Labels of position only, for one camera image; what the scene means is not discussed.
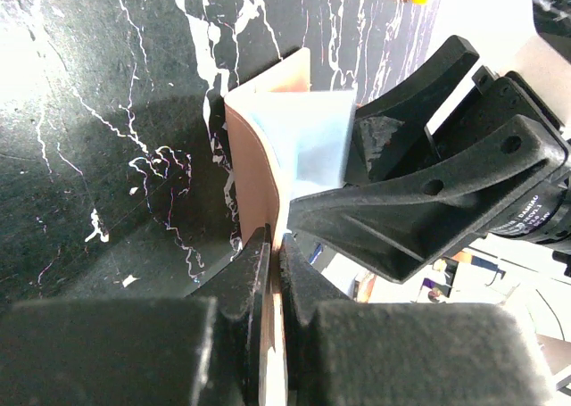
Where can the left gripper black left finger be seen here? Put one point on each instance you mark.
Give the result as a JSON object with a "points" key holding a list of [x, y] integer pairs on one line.
{"points": [[204, 349]]}

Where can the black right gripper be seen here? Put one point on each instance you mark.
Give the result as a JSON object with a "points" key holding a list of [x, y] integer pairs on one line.
{"points": [[385, 129]]}

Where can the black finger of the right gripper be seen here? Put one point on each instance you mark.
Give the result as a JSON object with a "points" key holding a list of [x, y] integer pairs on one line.
{"points": [[410, 214]]}

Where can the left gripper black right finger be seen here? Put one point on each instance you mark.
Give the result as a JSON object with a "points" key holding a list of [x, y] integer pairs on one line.
{"points": [[342, 352]]}

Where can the pink leather card holder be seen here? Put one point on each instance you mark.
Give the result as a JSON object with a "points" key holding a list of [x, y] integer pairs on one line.
{"points": [[286, 141]]}

